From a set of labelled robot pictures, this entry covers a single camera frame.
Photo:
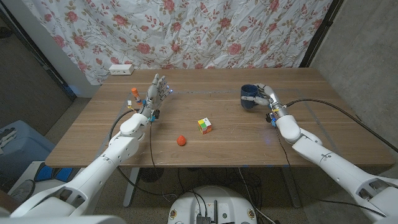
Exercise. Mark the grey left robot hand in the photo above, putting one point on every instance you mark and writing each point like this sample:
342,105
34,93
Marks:
154,96

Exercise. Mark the white table leg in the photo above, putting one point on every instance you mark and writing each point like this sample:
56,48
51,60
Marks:
130,189

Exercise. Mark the white blue floor device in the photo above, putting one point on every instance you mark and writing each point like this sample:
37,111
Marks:
46,174

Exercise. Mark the red toy strawberry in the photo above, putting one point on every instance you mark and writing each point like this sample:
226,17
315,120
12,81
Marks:
181,140

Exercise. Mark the white power strip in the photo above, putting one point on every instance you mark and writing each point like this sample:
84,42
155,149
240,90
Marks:
121,69

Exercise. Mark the navy blue mug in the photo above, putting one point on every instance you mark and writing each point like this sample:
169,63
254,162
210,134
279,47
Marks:
248,91

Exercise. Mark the white plastic part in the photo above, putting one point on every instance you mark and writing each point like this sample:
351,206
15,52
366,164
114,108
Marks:
7,137

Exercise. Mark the black backdrop pole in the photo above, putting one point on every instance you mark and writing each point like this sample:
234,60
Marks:
320,31

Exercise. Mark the black door frame strip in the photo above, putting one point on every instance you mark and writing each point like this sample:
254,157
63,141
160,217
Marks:
37,51

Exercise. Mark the orange glue stick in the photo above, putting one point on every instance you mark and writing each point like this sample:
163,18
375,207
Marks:
135,93

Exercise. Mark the rubiks cube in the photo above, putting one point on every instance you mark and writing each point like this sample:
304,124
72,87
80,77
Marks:
204,126

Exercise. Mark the black round base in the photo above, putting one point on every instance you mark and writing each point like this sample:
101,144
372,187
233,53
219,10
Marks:
151,175

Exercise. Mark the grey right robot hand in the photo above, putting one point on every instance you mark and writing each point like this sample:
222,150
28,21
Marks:
272,98

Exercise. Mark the white robot torso base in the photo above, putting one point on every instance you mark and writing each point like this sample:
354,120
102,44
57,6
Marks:
186,205

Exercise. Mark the blue storage bin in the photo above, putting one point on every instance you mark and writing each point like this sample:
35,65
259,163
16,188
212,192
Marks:
25,149

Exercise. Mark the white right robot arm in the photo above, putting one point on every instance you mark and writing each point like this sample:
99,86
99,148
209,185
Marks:
335,165

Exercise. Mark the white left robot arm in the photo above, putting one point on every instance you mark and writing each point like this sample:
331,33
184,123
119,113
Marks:
102,165

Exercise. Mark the grey table leg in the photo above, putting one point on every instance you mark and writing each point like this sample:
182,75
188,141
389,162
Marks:
292,193

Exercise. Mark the floral curtain backdrop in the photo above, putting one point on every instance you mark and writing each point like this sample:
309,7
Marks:
186,31

